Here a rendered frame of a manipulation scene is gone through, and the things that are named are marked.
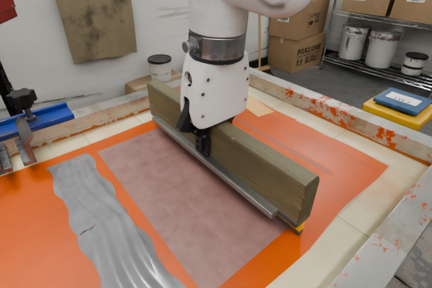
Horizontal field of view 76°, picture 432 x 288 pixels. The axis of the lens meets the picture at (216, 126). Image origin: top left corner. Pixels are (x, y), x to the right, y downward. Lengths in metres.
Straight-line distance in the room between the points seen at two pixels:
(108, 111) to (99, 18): 1.80
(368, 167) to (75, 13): 2.12
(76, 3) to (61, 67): 0.49
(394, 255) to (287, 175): 0.14
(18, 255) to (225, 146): 0.30
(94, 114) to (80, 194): 0.21
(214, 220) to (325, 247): 0.15
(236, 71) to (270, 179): 0.15
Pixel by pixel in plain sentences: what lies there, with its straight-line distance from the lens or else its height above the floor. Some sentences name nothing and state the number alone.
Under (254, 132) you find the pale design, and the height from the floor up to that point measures 0.95.
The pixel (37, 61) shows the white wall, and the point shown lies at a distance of 2.41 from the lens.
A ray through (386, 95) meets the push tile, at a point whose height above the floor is 0.97.
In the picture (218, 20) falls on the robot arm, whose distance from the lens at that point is 0.34.
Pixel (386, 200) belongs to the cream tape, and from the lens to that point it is 0.51.
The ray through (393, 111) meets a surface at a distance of 0.78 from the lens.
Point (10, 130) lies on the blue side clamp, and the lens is 0.63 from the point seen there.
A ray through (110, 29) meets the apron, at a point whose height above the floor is 0.76.
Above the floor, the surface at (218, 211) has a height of 0.95.
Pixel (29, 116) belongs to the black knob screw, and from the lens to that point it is 0.63.
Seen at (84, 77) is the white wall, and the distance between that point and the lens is 2.51.
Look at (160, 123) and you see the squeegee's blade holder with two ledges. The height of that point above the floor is 0.99.
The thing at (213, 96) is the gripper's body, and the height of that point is 1.11.
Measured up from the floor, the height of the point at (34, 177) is 0.95.
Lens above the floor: 1.28
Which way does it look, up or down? 32 degrees down
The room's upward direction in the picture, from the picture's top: straight up
